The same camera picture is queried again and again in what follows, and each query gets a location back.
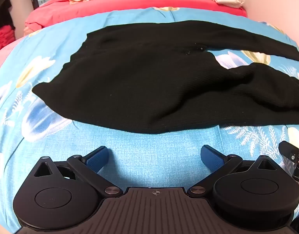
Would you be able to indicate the black pants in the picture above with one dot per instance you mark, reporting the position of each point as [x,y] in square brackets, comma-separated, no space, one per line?
[139,78]

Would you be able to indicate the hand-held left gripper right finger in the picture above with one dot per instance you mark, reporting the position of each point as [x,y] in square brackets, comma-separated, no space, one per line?
[212,159]

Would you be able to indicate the stack of red clothes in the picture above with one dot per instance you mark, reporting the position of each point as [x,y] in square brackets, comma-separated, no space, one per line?
[3,37]

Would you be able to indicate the blue floral blanket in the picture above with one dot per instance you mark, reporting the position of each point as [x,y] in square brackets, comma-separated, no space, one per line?
[152,151]

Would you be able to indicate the red bed sheet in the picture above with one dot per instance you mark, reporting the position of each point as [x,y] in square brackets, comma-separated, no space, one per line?
[103,3]

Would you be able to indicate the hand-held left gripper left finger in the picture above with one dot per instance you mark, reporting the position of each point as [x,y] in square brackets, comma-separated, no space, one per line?
[97,158]

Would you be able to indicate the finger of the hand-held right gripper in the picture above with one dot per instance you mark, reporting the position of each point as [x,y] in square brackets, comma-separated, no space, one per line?
[289,150]

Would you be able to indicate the dark hanging clothes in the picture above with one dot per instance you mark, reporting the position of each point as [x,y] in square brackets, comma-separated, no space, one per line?
[2,7]

